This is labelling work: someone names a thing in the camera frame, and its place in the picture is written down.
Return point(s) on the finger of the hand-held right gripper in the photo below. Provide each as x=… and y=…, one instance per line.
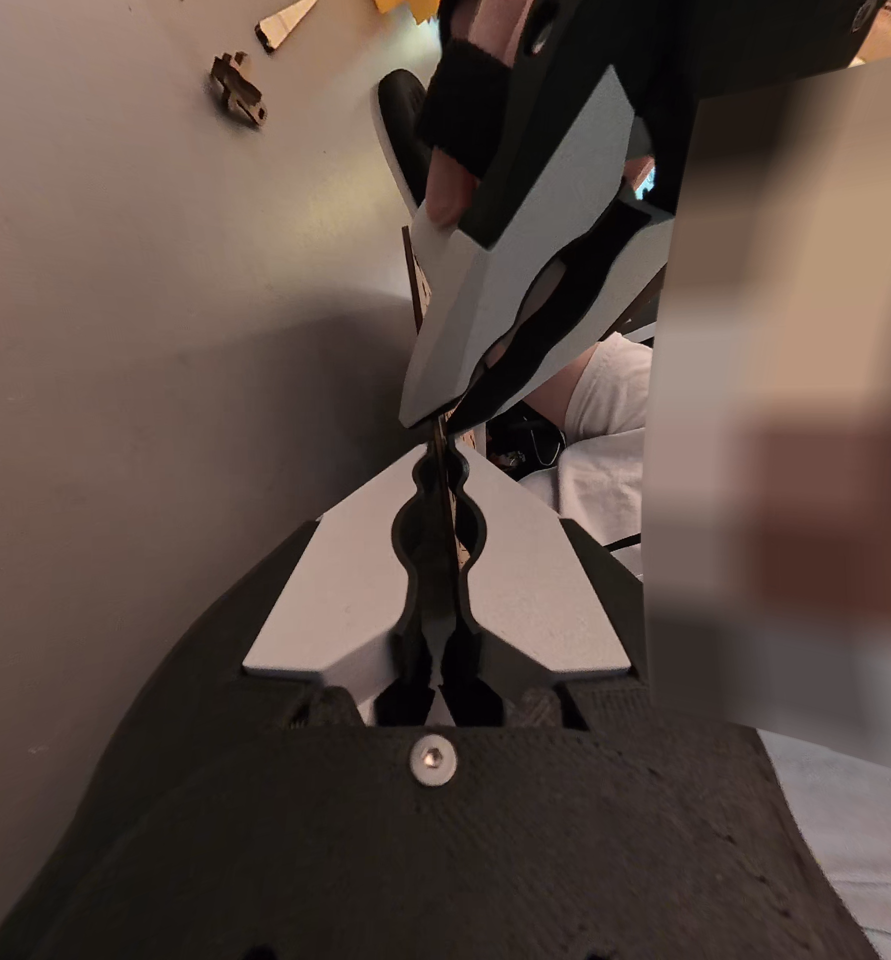
x=625, y=277
x=550, y=187

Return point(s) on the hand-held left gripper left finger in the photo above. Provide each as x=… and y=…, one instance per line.
x=333, y=600

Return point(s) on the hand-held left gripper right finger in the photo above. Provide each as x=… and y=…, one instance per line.
x=543, y=600

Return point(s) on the laser-cut wooden parts sheet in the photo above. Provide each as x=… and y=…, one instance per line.
x=445, y=525

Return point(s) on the thin wooden stick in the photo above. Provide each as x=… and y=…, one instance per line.
x=284, y=26

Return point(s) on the small wooden model piece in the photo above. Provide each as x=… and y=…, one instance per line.
x=237, y=90

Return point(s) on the person's right hand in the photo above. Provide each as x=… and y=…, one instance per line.
x=449, y=195

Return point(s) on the black backpack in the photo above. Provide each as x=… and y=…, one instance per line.
x=524, y=442

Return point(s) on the black ribbed wrist pad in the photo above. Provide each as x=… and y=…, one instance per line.
x=404, y=120

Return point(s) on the person's white shirt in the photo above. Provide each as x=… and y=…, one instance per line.
x=610, y=450

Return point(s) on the yellow plastic bin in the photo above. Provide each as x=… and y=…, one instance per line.
x=408, y=7

